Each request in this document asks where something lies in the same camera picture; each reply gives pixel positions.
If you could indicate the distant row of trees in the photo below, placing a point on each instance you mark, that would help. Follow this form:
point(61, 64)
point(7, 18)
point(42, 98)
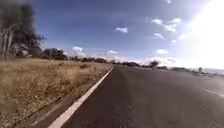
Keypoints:
point(133, 63)

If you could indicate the tall dark tree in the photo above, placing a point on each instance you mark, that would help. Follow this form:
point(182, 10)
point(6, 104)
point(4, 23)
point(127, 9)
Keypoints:
point(16, 30)

